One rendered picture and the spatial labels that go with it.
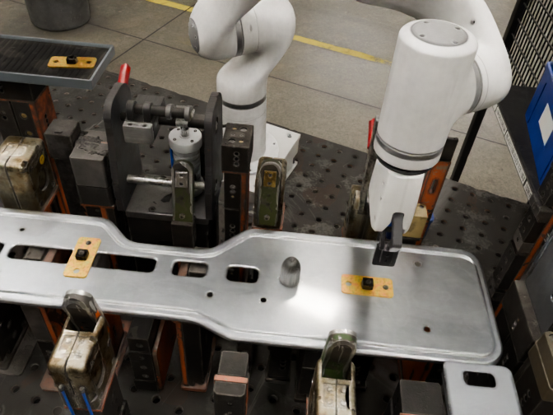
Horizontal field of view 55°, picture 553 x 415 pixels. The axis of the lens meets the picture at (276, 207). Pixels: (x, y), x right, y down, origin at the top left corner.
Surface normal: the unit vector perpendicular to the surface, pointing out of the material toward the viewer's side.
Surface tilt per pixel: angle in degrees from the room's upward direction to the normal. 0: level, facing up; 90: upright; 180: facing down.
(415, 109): 90
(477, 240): 0
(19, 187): 90
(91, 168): 90
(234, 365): 0
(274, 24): 68
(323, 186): 0
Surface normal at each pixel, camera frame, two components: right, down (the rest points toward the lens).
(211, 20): -0.58, 0.35
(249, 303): 0.06, -0.72
